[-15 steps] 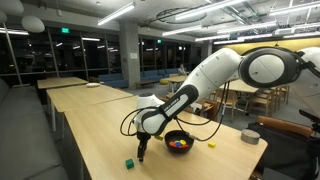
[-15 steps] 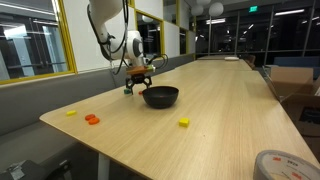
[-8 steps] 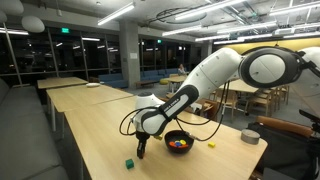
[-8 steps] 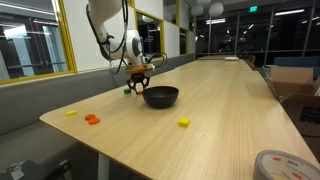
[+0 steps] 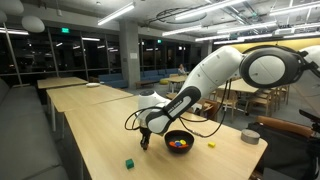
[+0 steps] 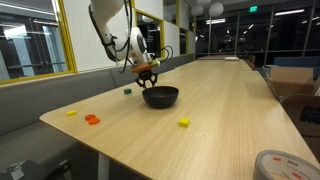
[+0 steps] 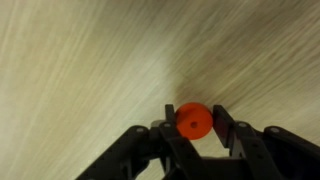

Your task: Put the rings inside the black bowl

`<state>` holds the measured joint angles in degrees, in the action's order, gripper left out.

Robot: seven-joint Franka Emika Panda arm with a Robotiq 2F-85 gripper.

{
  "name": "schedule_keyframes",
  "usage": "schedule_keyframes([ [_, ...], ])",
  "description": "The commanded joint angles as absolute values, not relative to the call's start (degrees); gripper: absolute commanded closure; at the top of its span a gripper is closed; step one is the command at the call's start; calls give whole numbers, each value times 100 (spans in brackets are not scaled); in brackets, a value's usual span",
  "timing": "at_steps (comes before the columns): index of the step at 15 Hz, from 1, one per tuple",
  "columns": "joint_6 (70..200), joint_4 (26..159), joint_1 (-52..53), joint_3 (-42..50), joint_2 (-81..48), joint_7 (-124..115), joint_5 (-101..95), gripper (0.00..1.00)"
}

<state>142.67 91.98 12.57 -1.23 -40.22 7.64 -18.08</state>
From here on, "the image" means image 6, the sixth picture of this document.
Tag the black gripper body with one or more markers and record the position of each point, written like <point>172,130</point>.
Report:
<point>146,75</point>

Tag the black bowl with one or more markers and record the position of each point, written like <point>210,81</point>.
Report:
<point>160,100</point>

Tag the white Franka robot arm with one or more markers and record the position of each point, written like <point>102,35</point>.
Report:
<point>103,16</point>

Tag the green wooden block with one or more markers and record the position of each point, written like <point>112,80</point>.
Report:
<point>127,91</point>

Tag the small yellow framed window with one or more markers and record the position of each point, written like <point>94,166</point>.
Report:
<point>150,33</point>

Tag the yellow wooden cube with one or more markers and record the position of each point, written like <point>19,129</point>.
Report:
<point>183,122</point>

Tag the light wooden table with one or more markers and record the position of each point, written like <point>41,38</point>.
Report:
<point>220,64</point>

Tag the yellow flat wooden block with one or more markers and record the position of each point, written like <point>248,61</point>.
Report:
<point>71,113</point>

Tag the white globe lamp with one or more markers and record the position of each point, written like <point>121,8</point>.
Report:
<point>216,9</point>
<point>203,1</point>
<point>197,10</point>

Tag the brown leather chair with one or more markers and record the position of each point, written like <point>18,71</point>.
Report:
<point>251,60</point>

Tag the large yellow framed window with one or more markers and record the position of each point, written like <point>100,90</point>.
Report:
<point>33,43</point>

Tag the green exit sign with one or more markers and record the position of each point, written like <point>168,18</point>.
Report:
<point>253,9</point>

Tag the open cardboard box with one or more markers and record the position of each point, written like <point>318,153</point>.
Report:
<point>290,81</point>

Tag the blue lounge sofa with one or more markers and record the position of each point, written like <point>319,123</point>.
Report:
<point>293,61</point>

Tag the cardboard box with print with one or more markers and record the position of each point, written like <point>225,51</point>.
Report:
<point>300,116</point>

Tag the fluorescent ceiling light strip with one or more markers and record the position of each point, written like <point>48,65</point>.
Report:
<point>289,12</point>

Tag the grey duct tape roll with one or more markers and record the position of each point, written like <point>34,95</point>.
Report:
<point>266,160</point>

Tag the black camera stand base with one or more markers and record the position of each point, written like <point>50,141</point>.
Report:
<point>33,170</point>

